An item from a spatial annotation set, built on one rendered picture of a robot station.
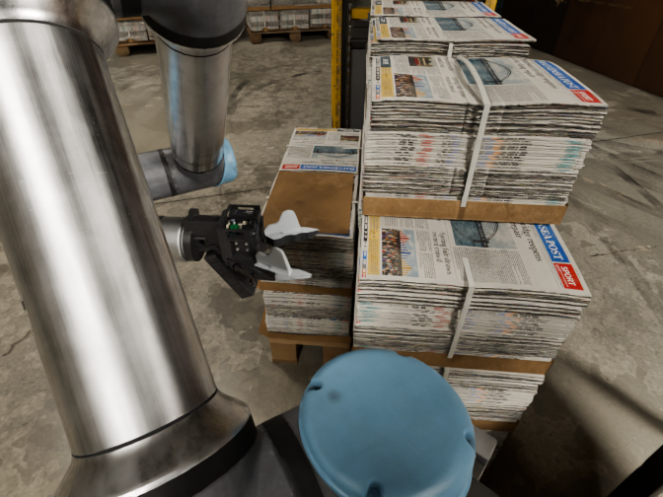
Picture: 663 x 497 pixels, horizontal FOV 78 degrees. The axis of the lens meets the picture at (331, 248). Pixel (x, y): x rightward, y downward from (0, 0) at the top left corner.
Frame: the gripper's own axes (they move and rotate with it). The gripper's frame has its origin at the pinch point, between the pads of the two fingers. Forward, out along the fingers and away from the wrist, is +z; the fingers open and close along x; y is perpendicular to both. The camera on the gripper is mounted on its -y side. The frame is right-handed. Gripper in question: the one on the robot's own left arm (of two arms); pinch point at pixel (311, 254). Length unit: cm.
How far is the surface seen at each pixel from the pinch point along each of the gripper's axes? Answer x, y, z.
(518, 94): 19.7, 20.7, 33.1
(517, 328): -2.6, -12.4, 36.2
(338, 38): 167, -3, -5
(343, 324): 37, -61, 5
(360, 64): 182, -19, 6
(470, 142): 15.1, 13.9, 25.8
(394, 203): 14.8, 1.3, 14.2
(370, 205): 14.8, 0.6, 9.7
